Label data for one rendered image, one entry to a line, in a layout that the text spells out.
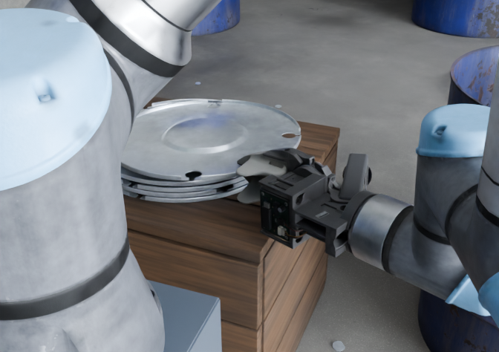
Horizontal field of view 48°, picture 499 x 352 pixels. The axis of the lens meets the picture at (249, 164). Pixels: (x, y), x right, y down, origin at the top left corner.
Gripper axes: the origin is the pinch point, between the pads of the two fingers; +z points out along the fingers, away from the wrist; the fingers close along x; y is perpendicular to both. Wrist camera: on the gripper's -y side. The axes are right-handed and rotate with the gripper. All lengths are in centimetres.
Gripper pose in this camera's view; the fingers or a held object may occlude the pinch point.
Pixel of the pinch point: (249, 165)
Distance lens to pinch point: 75.1
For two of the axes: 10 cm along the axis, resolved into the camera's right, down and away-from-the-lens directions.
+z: -7.1, -2.9, 6.4
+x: 0.4, 8.9, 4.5
